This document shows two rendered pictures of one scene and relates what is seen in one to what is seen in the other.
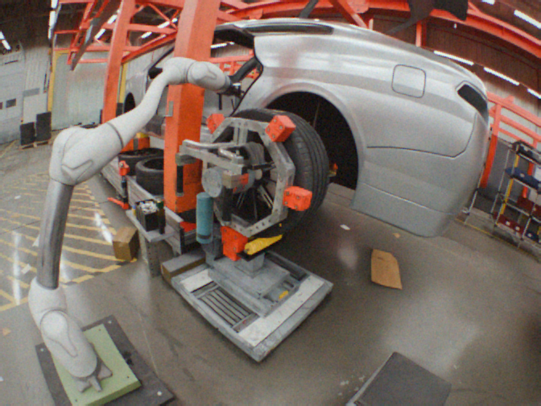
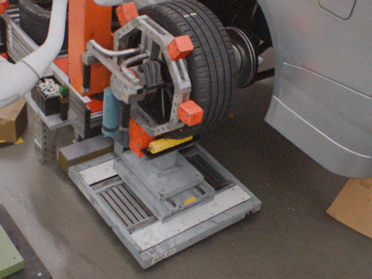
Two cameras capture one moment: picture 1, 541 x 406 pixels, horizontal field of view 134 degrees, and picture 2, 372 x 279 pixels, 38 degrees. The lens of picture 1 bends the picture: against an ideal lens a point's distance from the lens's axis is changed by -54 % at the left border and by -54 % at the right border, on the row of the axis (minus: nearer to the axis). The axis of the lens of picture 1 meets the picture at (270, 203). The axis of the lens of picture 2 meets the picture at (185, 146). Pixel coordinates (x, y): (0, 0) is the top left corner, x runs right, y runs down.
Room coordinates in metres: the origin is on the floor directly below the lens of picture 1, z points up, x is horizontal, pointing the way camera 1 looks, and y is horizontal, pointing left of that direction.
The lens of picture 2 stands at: (-1.00, -0.45, 2.24)
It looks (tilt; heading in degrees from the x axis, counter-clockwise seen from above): 39 degrees down; 10
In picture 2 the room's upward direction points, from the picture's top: 11 degrees clockwise
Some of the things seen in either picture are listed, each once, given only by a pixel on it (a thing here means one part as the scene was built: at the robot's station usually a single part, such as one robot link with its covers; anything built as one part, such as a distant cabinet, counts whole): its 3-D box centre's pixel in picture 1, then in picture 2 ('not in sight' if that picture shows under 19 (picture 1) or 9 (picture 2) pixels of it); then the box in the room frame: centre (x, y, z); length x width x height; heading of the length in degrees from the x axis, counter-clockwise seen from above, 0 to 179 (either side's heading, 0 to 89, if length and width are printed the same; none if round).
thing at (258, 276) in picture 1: (253, 254); (164, 151); (1.24, 0.06, 0.32); 0.40 x 0.30 x 0.28; 54
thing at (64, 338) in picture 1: (65, 341); not in sight; (0.21, 0.59, 0.52); 0.18 x 0.16 x 0.22; 69
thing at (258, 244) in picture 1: (264, 241); (171, 140); (1.11, 0.00, 0.51); 0.29 x 0.06 x 0.06; 144
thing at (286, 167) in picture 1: (241, 176); (148, 78); (1.10, 0.16, 0.85); 0.54 x 0.07 x 0.54; 54
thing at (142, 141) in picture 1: (131, 137); not in sight; (2.74, 1.94, 0.69); 0.52 x 0.17 x 0.35; 144
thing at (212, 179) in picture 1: (229, 179); (135, 81); (1.04, 0.20, 0.85); 0.21 x 0.14 x 0.14; 144
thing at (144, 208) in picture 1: (149, 213); (50, 94); (1.19, 0.72, 0.51); 0.20 x 0.14 x 0.13; 51
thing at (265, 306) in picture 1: (253, 280); (163, 179); (1.22, 0.03, 0.13); 0.50 x 0.36 x 0.10; 54
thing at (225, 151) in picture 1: (241, 144); (142, 61); (0.94, 0.15, 1.03); 0.19 x 0.18 x 0.11; 144
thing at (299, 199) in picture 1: (296, 198); (189, 113); (0.92, -0.10, 0.85); 0.09 x 0.08 x 0.07; 54
